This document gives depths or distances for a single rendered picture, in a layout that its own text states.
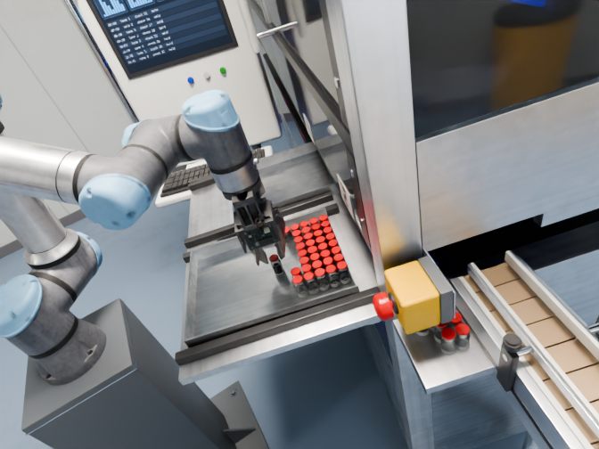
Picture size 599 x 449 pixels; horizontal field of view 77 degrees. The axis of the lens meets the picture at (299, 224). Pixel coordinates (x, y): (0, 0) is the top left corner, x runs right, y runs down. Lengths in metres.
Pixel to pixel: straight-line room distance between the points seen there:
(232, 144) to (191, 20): 0.86
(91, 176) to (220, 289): 0.40
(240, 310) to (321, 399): 0.91
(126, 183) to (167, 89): 0.98
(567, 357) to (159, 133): 0.65
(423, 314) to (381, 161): 0.22
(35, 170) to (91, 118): 2.73
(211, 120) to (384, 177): 0.26
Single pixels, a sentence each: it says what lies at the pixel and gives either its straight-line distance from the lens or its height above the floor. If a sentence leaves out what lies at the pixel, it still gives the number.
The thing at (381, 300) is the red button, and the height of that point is 1.01.
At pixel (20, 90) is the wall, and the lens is 3.30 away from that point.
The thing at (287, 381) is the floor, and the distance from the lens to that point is 1.70.
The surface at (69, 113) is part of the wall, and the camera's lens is 3.31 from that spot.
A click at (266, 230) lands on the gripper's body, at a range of 0.66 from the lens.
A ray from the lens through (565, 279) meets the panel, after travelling 0.86.
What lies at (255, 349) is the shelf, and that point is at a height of 0.88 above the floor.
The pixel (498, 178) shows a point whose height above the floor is 1.11.
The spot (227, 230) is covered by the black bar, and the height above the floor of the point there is 0.90.
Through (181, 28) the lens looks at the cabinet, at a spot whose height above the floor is 1.27.
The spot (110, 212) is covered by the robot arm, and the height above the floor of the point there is 1.23.
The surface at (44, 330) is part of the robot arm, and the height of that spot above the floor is 0.94.
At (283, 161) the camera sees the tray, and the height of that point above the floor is 0.88.
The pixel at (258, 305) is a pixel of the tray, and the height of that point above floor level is 0.88.
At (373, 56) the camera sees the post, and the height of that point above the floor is 1.33.
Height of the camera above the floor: 1.46
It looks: 39 degrees down
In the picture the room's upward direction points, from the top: 19 degrees counter-clockwise
